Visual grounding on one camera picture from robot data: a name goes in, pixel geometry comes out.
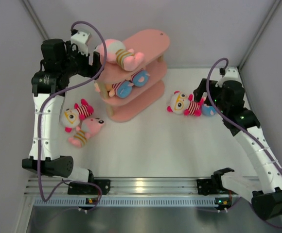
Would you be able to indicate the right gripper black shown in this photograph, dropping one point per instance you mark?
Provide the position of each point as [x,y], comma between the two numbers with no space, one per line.
[199,92]

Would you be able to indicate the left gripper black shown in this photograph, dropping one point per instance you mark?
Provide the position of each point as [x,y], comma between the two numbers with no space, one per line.
[88,71]

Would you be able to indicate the orange-head blue-body plush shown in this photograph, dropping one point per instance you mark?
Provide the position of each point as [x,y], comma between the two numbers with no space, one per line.
[207,110]

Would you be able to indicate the large pink frog plush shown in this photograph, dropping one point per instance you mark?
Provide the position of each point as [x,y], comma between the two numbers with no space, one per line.
[117,53]

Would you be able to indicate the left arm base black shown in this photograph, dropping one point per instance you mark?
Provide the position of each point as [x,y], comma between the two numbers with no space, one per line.
[81,188]

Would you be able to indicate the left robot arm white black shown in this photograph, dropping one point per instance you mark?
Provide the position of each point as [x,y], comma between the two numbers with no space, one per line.
[61,61]

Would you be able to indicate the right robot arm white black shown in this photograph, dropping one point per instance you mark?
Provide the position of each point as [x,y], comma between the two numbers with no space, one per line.
[228,100]

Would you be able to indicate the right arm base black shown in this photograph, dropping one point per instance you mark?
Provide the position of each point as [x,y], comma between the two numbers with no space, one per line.
[207,187]

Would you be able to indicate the blue plush on shelf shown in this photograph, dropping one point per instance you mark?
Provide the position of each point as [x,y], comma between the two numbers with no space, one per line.
[121,89]
[140,78]

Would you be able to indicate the pink three-tier shelf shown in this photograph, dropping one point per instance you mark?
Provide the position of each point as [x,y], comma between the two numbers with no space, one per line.
[153,44]

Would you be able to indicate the right white glasses plush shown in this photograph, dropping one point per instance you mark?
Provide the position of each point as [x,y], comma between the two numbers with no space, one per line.
[183,104]

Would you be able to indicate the white glasses plush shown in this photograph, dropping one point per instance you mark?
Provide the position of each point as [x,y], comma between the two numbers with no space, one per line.
[72,117]
[183,104]

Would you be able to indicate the left white glasses plush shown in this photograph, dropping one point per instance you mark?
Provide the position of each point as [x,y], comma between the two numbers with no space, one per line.
[72,117]

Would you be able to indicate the small pink frog plush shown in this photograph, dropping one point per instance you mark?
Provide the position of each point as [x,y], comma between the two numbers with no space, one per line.
[88,129]

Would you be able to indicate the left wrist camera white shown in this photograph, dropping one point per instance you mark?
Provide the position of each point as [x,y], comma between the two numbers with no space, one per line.
[80,38]

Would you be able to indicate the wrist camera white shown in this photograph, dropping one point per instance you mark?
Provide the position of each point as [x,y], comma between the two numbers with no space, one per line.
[231,74]
[80,38]

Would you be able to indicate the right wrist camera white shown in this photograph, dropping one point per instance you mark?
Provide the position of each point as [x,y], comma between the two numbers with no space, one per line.
[231,74]

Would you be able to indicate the aluminium mounting rail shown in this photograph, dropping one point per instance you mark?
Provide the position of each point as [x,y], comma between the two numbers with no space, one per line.
[125,185]

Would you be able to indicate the slotted cable duct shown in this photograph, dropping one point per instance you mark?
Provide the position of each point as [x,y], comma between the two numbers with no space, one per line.
[107,201]

